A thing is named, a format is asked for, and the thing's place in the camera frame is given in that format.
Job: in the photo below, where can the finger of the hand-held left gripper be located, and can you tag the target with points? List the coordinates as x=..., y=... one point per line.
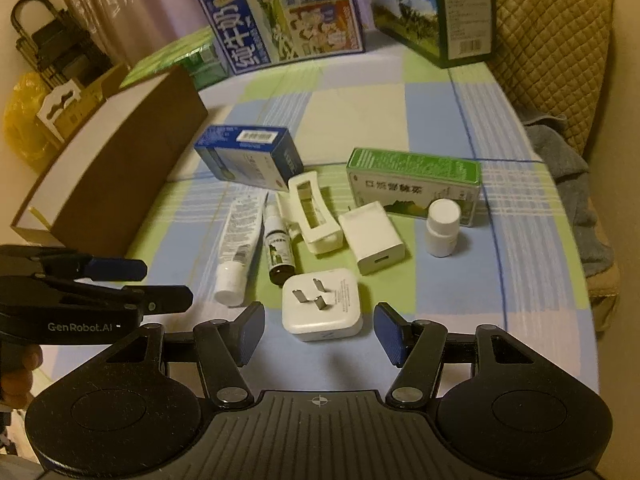
x=165, y=299
x=117, y=270

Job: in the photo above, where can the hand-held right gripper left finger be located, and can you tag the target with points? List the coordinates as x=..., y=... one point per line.
x=252, y=332

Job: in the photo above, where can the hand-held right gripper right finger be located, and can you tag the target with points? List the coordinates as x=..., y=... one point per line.
x=390, y=332

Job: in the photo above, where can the white ointment tube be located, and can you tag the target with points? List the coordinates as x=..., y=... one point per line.
x=240, y=240

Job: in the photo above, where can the brown and white storage box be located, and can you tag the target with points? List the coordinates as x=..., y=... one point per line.
x=125, y=160

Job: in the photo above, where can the white plastic holder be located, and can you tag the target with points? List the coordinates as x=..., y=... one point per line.
x=320, y=237

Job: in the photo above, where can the green medicine box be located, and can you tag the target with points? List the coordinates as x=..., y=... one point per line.
x=400, y=190

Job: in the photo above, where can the blue medicine box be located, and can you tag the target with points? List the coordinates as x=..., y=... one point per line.
x=250, y=157

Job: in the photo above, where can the person's left hand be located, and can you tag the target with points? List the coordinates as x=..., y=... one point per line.
x=17, y=372

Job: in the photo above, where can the white plug adapter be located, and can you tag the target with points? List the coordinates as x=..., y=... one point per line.
x=330, y=315

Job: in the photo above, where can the small brown spray bottle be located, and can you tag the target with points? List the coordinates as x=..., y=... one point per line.
x=279, y=255

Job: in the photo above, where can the white USB charger block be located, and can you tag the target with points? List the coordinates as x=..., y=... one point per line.
x=372, y=237

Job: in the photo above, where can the white pill bottle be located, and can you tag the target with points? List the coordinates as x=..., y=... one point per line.
x=442, y=232

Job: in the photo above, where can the yellow plastic bag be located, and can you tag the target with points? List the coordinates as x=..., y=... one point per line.
x=25, y=120

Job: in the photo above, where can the brown cardboard carton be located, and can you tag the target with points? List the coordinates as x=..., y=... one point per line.
x=100, y=85

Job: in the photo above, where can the checked tablecloth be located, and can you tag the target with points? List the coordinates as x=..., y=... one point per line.
x=350, y=110

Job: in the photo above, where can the green pack of drink cartons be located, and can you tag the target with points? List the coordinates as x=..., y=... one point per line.
x=200, y=57

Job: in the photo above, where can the black rack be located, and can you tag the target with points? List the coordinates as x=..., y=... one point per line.
x=55, y=40

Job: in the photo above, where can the grey cloth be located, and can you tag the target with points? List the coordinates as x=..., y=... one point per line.
x=565, y=170

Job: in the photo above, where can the blue milk carton box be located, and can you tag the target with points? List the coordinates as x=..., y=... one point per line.
x=280, y=15

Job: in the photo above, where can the green and blue milk box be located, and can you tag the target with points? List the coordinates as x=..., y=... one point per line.
x=425, y=10

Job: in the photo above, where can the beige quilted chair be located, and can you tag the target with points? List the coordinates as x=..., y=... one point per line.
x=540, y=35

